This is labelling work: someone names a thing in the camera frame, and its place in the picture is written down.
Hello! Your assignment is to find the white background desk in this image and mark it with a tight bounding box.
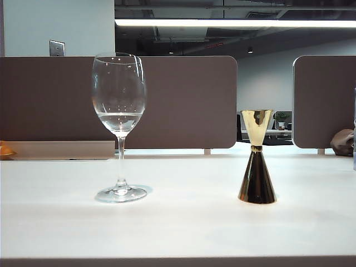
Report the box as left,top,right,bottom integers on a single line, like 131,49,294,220
241,129,293,141

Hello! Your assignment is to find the black office chair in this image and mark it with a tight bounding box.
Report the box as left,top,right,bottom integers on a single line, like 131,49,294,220
236,113,243,142

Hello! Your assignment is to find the clear wine glass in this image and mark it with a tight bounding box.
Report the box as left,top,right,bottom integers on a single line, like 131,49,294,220
91,52,147,203

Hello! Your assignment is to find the gold double jigger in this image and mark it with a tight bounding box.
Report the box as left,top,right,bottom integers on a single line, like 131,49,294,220
238,109,278,205

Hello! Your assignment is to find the wide brown desk divider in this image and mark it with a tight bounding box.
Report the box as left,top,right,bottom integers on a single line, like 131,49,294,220
0,55,238,150

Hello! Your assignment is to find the green potted plant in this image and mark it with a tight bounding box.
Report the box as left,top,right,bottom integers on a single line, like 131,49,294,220
273,111,292,131

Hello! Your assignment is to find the long ceiling light strip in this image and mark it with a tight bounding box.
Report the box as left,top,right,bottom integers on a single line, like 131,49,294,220
114,18,356,28

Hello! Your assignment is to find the orange object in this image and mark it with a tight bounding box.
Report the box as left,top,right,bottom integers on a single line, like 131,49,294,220
0,141,15,156

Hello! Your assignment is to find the silver wall switch plate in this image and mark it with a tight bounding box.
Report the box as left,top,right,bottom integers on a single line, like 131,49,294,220
49,39,66,57

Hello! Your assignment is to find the brown crumpled bag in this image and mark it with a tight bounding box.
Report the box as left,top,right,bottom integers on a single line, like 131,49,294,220
330,128,356,156

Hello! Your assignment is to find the grey background partition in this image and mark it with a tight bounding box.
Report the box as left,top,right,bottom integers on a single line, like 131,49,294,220
240,111,251,131

